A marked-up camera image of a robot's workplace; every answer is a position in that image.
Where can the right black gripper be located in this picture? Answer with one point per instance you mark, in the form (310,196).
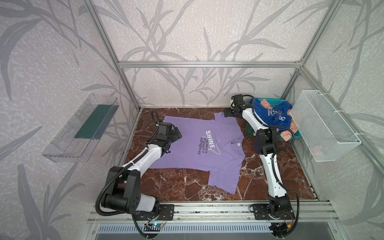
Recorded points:
(229,112)

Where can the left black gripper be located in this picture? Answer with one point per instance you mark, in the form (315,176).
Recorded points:
(175,132)

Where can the purple t-shirt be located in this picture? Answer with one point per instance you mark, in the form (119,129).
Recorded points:
(213,146)

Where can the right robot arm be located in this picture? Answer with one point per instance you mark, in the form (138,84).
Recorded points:
(282,201)

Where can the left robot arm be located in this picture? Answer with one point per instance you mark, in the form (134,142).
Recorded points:
(122,191)

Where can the green t-shirt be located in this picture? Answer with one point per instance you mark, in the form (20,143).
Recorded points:
(251,133)

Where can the teal plastic basket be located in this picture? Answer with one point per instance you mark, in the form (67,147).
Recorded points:
(273,103)

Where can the blue t-shirt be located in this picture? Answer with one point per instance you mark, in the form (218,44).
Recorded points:
(278,116)

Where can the pink t-shirt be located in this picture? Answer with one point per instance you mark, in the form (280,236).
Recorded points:
(284,131)

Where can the left circuit board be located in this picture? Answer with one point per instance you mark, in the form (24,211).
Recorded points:
(154,227)

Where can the clear plastic tray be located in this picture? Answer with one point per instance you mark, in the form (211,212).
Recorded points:
(77,140)

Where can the right wiring bundle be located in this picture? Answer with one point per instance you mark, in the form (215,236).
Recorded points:
(280,228)

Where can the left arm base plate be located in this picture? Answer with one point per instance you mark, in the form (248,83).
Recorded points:
(163,212)

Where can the white wire basket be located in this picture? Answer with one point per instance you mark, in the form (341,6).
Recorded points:
(324,130)

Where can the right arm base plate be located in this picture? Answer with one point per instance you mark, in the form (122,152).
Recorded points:
(262,212)

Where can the aluminium front rail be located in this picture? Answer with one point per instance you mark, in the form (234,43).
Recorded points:
(240,212)

